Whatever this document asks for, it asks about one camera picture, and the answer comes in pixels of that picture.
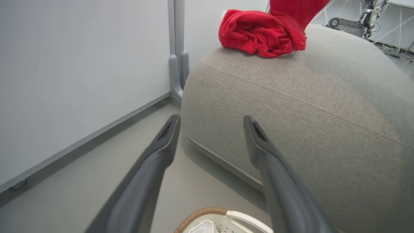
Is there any grey partition frame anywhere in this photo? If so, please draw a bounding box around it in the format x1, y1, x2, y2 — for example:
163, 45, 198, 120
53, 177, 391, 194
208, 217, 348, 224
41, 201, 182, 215
0, 0, 191, 207

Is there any grey round partition foot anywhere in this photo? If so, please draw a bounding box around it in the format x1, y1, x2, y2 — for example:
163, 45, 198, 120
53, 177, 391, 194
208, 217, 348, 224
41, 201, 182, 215
9, 179, 27, 191

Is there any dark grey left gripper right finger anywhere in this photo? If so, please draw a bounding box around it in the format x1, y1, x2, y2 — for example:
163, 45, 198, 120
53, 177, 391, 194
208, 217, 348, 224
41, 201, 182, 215
243, 115, 337, 233

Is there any red garment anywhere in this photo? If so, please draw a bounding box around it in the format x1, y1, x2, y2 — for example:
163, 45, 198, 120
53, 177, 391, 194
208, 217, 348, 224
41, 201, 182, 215
218, 0, 331, 58

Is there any white cloth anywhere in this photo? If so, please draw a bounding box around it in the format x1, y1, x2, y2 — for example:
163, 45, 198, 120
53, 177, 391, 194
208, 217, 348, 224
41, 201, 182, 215
189, 220, 219, 233

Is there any beige fabric sofa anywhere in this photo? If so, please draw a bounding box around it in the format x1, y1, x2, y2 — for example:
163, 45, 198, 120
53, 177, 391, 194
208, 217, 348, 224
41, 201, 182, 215
180, 24, 414, 233

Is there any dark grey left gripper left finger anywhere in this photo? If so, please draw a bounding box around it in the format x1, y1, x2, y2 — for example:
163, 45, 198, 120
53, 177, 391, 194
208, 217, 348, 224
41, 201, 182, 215
85, 114, 181, 233

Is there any white laundry basket wicker rim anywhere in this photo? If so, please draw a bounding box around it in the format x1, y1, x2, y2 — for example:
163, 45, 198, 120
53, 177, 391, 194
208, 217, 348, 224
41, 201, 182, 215
174, 207, 274, 233

